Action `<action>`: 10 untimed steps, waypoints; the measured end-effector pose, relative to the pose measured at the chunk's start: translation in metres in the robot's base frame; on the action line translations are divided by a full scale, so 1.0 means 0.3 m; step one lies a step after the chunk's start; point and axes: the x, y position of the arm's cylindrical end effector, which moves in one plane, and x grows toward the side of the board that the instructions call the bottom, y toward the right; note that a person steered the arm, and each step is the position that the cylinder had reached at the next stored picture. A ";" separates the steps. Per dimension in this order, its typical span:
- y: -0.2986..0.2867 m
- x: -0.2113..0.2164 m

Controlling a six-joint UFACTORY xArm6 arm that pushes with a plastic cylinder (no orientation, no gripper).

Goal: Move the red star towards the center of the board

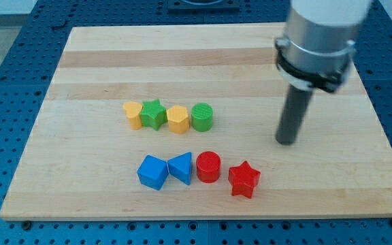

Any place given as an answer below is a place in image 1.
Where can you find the blue cube block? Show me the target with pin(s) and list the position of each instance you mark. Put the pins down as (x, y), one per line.
(153, 172)

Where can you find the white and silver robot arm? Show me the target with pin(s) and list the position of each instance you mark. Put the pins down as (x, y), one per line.
(318, 42)

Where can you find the red cylinder block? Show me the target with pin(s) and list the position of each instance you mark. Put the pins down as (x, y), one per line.
(208, 165)

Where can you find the green star block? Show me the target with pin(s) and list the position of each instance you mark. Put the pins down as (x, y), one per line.
(153, 114)

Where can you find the red star block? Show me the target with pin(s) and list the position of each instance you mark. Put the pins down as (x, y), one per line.
(243, 179)

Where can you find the wooden board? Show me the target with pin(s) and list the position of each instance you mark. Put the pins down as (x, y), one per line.
(81, 159)

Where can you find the green cylinder block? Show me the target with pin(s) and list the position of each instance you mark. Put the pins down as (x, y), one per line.
(202, 117)

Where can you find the blue triangle block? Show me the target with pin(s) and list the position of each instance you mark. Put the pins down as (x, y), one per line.
(180, 167)

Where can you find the yellow heart block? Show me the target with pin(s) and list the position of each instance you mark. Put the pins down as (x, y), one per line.
(132, 111)

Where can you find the yellow hexagon block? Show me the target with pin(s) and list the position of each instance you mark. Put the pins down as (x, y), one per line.
(178, 119)

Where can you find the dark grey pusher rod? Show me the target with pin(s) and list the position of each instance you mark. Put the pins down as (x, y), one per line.
(294, 110)

